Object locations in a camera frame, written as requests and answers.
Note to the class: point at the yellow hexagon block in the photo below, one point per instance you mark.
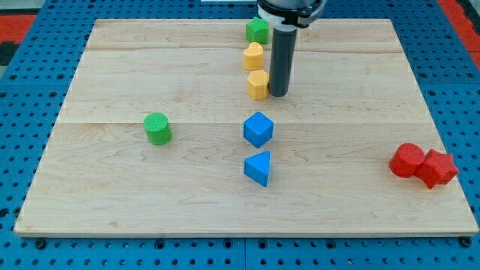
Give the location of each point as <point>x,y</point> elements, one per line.
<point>257,84</point>

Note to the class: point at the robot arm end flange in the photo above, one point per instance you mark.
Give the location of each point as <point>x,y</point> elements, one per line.
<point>287,15</point>

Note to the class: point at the green cylinder block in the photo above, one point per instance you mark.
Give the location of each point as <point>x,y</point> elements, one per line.
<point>157,128</point>

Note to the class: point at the wooden board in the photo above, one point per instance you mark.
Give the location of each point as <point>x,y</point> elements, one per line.
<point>352,100</point>

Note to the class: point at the red cylinder block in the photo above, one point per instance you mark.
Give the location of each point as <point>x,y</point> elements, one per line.
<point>406,160</point>

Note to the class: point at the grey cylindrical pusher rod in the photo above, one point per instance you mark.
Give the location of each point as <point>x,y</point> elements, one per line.
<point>282,52</point>

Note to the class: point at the yellow heart block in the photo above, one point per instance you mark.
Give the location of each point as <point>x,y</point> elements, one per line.
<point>253,57</point>

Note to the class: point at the blue triangle block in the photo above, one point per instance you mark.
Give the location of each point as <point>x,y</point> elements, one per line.
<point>257,167</point>

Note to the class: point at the blue cube block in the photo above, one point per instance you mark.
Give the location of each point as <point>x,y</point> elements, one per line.
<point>258,129</point>

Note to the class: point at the green star block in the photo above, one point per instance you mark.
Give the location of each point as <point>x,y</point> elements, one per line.
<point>257,30</point>

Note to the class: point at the red star block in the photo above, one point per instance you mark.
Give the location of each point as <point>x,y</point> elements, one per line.
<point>436,169</point>

